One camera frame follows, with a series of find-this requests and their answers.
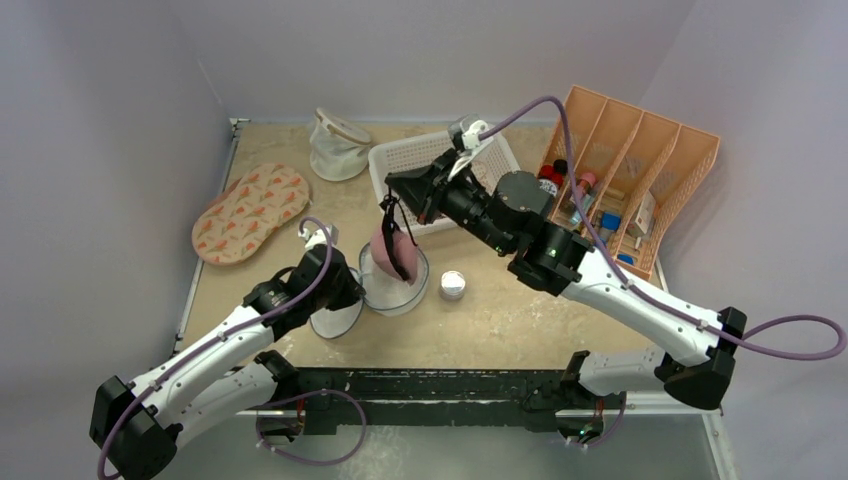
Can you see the white plastic basket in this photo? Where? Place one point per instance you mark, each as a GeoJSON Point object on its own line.
{"type": "Point", "coordinates": [488, 166]}

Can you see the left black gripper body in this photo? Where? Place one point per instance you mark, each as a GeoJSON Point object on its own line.
{"type": "Point", "coordinates": [340, 295]}

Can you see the carrot print oval pad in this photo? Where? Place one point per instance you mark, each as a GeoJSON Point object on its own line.
{"type": "Point", "coordinates": [248, 212]}

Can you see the dark pink black-strap bra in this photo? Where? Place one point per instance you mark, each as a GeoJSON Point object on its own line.
{"type": "Point", "coordinates": [393, 249]}

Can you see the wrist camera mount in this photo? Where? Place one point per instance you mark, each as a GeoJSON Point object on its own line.
{"type": "Point", "coordinates": [470, 135]}
{"type": "Point", "coordinates": [326, 235]}

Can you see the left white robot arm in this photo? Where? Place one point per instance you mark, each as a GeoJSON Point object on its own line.
{"type": "Point", "coordinates": [139, 425]}

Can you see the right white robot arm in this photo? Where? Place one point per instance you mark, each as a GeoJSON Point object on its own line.
{"type": "Point", "coordinates": [692, 356]}

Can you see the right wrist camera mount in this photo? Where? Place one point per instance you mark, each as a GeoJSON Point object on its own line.
{"type": "Point", "coordinates": [470, 135]}

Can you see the white red box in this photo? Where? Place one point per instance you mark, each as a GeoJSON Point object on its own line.
{"type": "Point", "coordinates": [642, 219]}

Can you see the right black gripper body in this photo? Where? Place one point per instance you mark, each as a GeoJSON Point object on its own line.
{"type": "Point", "coordinates": [431, 195]}

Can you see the red cap bottle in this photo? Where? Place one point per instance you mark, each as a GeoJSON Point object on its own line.
{"type": "Point", "coordinates": [551, 177]}

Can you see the orange plastic organizer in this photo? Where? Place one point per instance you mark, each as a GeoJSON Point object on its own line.
{"type": "Point", "coordinates": [630, 151]}

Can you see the white mesh laundry bag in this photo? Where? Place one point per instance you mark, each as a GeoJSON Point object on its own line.
{"type": "Point", "coordinates": [339, 148]}
{"type": "Point", "coordinates": [383, 294]}

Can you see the blue cap tube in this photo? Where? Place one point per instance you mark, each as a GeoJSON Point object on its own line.
{"type": "Point", "coordinates": [608, 225]}

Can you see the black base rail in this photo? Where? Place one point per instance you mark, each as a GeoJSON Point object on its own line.
{"type": "Point", "coordinates": [537, 400]}

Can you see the pink cap bottle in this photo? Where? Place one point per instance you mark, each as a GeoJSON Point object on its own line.
{"type": "Point", "coordinates": [585, 184]}

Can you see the small clear white-lid jar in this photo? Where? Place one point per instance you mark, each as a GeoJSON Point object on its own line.
{"type": "Point", "coordinates": [452, 285]}

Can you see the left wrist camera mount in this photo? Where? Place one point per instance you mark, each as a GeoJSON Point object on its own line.
{"type": "Point", "coordinates": [326, 235]}

